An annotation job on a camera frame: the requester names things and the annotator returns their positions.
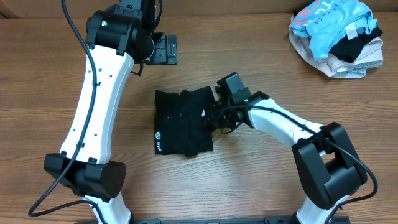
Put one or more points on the light blue printed shirt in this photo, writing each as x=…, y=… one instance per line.
x=326, y=22

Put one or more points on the black shorts garment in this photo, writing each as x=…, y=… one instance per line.
x=179, y=123

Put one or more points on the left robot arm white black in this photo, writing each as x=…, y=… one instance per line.
x=117, y=39

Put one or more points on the black folded garment in pile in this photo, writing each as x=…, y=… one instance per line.
x=349, y=50

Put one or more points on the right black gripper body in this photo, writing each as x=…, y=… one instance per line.
x=214, y=112

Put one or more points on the beige folded garment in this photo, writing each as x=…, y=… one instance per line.
x=370, y=57

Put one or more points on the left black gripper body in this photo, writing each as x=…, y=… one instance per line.
x=171, y=49

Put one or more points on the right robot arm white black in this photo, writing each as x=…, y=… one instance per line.
x=328, y=166

